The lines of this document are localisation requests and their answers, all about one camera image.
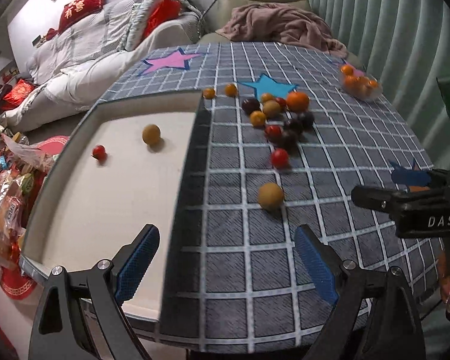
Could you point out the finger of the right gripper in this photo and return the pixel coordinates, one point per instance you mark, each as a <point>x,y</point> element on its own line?
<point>398,203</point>
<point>417,177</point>

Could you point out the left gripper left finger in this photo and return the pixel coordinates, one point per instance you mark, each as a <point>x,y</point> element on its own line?
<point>60,330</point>

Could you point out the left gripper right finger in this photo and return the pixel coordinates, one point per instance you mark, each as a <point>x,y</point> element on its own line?
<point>373,313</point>

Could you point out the dark purple tomato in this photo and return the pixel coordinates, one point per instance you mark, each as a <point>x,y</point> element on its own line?
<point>250,105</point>
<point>306,120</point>
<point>288,140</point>

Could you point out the red cherry tomato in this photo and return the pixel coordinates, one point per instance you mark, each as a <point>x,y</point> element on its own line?
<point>282,102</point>
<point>280,158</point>
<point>273,133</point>
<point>99,153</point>

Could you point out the brown round longan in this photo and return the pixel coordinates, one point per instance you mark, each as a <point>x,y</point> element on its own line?
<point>271,109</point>
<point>270,196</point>
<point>151,134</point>

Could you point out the right hand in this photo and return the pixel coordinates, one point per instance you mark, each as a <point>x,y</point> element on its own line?
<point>443,266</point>

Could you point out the clear bowl of oranges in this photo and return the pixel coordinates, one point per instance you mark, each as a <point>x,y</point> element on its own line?
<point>355,83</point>

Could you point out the grey grid tablecloth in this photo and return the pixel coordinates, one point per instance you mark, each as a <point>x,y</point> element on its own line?
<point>236,283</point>

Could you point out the large orange tangerine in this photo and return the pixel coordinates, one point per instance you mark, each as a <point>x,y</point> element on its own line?
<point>297,102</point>

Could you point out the white shallow tray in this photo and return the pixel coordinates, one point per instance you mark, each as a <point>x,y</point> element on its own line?
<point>87,210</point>

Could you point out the yellow cherry tomato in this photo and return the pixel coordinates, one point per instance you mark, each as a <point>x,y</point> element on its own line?
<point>257,119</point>
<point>230,90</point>
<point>208,93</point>
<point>266,97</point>

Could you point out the pile of snack bags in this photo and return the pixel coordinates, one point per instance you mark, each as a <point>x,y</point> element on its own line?
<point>23,169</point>

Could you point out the pink blanket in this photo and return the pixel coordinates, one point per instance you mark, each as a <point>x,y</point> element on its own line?
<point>282,23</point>

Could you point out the green armchair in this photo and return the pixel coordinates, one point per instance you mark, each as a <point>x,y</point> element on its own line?
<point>258,0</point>

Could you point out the white covered sofa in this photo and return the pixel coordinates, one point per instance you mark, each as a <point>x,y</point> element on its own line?
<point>71,71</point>

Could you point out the red embroidered cushion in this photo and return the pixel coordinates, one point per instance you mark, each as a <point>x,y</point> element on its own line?
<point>77,10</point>

